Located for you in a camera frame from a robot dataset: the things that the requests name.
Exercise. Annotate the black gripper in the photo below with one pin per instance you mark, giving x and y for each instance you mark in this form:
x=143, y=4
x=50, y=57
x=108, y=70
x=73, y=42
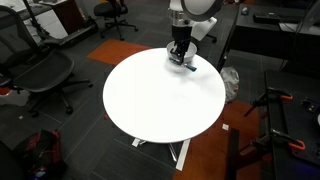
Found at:
x=182, y=36

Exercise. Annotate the teal marker pen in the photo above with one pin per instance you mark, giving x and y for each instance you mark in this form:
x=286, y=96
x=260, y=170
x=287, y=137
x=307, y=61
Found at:
x=191, y=68

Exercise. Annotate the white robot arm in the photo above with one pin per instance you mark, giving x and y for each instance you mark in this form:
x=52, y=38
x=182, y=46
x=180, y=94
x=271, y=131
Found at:
x=200, y=6

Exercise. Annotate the white round bowl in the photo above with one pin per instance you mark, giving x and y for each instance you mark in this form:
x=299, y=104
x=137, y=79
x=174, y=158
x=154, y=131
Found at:
x=192, y=50

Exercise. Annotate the white plastic bin bag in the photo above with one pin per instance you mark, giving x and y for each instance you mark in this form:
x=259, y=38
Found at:
x=230, y=83

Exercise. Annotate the grey computer mouse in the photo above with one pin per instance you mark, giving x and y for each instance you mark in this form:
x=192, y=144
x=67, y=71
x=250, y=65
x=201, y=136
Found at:
x=245, y=10

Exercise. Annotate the black swivel chair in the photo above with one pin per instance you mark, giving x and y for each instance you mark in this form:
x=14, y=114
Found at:
x=111, y=10

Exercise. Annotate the small white paper scrap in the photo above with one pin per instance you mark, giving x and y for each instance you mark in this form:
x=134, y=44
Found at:
x=225, y=127

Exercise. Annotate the black office desk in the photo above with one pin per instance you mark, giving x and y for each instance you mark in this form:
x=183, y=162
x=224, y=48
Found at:
x=266, y=36

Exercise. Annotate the dark flat keyboard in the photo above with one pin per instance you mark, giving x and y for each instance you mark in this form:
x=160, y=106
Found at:
x=266, y=17

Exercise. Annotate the white table base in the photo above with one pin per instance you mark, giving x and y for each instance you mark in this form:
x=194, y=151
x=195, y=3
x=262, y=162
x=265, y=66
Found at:
x=183, y=155

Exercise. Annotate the black kick scooter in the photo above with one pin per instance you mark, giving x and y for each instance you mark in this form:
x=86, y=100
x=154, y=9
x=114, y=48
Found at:
x=66, y=36

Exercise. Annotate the brown wooden cabinet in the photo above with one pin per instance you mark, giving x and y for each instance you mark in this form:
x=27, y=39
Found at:
x=68, y=15

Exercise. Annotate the black mesh office chair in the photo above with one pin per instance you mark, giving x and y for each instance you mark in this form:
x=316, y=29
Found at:
x=43, y=71

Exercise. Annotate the white cabinet desk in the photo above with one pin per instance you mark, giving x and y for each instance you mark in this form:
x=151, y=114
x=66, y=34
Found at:
x=46, y=21

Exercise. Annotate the dark work table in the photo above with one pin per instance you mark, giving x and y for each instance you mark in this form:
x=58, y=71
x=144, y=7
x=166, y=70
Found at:
x=293, y=133

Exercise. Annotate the small black device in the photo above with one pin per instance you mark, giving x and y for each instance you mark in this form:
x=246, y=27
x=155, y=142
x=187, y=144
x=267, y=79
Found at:
x=309, y=106

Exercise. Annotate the red black bag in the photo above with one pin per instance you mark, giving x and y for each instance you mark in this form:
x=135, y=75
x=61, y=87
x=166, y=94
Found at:
x=43, y=153

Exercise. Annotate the black stand post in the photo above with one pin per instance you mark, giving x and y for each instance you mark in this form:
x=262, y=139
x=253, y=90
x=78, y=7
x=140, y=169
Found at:
x=232, y=153

